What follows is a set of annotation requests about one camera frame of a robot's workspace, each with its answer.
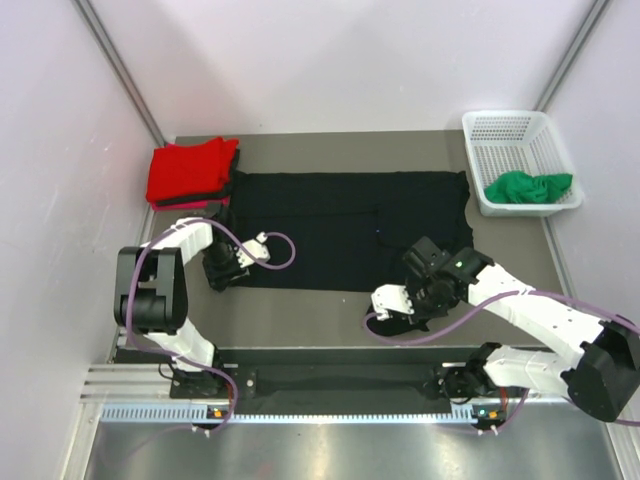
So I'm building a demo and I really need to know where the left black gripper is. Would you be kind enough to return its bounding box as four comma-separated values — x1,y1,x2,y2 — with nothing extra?
201,242,249,293

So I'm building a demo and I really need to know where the folded pink t shirt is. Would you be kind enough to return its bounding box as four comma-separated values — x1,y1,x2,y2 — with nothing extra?
151,197,230,212

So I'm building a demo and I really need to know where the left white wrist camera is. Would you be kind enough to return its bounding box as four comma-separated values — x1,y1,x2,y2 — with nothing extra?
236,232,270,268

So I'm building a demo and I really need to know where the folded red t shirt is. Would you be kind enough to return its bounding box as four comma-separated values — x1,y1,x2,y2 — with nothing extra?
145,137,239,205

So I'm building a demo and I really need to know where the slotted grey cable duct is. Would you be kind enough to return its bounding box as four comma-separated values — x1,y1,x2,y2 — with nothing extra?
100,403,505,425

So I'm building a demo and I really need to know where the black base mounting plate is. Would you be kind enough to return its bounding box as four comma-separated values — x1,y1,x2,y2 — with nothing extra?
168,364,531,414

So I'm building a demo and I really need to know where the aluminium front rail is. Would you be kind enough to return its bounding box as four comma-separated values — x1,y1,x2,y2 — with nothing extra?
79,361,626,401

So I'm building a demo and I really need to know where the white plastic basket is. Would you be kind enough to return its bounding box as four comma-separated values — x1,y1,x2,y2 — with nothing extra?
462,110,584,217

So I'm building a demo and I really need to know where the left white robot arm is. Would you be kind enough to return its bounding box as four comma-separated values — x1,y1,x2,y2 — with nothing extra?
114,205,249,398

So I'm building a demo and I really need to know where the aluminium corner post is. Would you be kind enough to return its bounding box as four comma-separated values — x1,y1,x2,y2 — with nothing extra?
533,0,613,112
71,0,166,147

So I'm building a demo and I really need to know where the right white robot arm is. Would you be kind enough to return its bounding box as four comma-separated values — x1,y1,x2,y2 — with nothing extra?
403,237,639,422

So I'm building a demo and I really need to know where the green crumpled t shirt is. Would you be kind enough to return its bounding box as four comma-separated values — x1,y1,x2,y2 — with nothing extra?
484,171,573,204

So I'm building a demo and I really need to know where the right aluminium corner post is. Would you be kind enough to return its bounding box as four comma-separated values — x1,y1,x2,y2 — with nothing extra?
533,0,613,112

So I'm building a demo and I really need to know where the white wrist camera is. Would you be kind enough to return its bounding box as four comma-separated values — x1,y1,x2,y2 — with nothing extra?
371,284,415,321
236,232,270,268

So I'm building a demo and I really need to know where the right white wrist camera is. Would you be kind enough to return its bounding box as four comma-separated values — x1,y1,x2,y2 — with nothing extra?
371,284,415,321

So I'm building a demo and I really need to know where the left aluminium corner post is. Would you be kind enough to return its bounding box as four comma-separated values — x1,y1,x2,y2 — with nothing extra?
71,0,166,147

